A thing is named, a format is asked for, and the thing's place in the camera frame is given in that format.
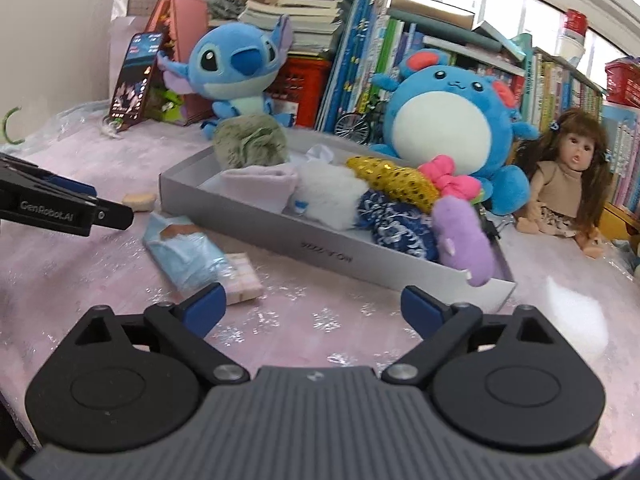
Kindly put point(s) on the row of upright books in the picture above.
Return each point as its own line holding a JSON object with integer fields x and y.
{"x": 360, "y": 50}

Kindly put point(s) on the beige sponge piece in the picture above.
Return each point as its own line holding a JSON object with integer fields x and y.
{"x": 140, "y": 201}

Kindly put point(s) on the red and white canister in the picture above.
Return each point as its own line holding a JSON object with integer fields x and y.
{"x": 574, "y": 22}

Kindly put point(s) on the blue alien plush toy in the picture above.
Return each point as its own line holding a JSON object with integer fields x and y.
{"x": 225, "y": 60}

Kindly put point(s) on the smartphone with lit screen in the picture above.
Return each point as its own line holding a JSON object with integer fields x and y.
{"x": 135, "y": 80}

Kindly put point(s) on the gold sequin pouch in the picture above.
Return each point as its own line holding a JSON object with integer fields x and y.
{"x": 395, "y": 180}

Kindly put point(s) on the green cloth scrunchie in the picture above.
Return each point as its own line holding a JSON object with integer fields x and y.
{"x": 479, "y": 194}

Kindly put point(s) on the stack of lying books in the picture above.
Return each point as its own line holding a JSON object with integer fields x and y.
{"x": 300, "y": 15}

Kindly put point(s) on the pink checked block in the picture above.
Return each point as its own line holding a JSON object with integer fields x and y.
{"x": 245, "y": 280}

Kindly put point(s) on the white fluffy plush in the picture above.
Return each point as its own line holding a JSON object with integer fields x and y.
{"x": 330, "y": 195}

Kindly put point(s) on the flat brown box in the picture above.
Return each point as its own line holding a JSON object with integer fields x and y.
{"x": 430, "y": 10}

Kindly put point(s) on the miniature bicycle model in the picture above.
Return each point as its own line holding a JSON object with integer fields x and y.
{"x": 350, "y": 125}

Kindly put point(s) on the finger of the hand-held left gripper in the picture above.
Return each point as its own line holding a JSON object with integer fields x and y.
{"x": 112, "y": 217}
{"x": 70, "y": 186}

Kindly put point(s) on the pale pink towel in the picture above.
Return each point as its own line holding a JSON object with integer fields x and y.
{"x": 260, "y": 187}

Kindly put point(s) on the grey cardboard box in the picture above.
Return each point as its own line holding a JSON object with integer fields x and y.
{"x": 310, "y": 247}

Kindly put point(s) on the round blue mouse plush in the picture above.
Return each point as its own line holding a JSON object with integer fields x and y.
{"x": 445, "y": 125}

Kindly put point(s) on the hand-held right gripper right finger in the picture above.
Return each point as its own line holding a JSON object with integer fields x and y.
{"x": 417, "y": 310}

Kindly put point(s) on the purple plush heart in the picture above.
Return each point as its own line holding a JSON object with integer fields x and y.
{"x": 465, "y": 240}

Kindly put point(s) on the pink cloth bow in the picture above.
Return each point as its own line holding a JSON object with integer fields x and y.
{"x": 445, "y": 175}

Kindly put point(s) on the brown-haired baby doll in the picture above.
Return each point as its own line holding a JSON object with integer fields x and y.
{"x": 575, "y": 150}

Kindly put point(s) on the blue patterned cloth pouch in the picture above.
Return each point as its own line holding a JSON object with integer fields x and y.
{"x": 395, "y": 230}

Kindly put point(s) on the red plastic basket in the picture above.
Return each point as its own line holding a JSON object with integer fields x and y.
{"x": 625, "y": 80}

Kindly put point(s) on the small wooden drawer box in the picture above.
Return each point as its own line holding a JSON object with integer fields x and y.
{"x": 617, "y": 220}

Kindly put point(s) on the black binder clip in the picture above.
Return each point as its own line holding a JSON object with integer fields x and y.
{"x": 490, "y": 227}

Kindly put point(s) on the red plastic crate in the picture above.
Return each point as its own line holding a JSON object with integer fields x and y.
{"x": 305, "y": 85}

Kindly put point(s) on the pink house-shaped bag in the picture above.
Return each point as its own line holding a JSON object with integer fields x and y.
{"x": 175, "y": 15}

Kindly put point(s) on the light blue tissue packet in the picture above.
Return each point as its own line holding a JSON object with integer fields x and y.
{"x": 185, "y": 255}

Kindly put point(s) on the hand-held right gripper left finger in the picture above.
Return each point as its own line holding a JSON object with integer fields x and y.
{"x": 207, "y": 307}

